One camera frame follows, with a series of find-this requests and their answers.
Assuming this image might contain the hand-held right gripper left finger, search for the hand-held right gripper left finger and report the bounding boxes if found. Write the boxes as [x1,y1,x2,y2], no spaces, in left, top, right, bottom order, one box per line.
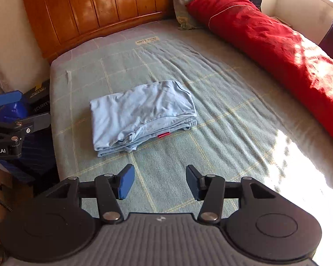
[43,164,135,224]

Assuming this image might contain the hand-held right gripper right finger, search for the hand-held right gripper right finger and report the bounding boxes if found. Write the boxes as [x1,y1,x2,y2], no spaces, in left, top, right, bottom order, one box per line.
[185,165,278,224]

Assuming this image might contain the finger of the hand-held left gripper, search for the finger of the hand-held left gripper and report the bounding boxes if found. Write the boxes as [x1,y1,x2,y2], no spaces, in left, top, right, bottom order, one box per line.
[0,90,23,107]
[0,112,52,141]

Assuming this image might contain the light blue cartoon-print shirt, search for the light blue cartoon-print shirt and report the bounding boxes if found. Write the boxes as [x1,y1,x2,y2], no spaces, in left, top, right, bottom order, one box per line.
[89,80,197,158]

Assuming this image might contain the blue plastic object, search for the blue plastic object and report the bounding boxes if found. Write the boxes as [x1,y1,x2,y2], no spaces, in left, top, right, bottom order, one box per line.
[0,101,29,123]

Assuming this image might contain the black cardboard box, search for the black cardboard box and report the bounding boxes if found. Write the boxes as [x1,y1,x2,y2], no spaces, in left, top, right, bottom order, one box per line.
[23,79,52,115]

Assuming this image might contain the dark blue cloth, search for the dark blue cloth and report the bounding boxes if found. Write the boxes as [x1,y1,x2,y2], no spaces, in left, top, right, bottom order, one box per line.
[0,127,58,184]

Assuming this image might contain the grey-green plaid bed sheet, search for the grey-green plaid bed sheet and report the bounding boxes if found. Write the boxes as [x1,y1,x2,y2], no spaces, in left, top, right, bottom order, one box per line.
[49,19,333,255]

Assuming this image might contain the wooden headboard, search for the wooden headboard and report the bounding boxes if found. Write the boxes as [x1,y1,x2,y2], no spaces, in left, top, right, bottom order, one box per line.
[21,0,239,65]

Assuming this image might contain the red quilt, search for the red quilt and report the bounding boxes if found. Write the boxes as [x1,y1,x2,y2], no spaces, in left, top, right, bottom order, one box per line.
[185,0,333,151]

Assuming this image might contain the black cable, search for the black cable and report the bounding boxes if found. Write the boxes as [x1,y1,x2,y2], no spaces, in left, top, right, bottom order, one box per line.
[0,190,13,212]

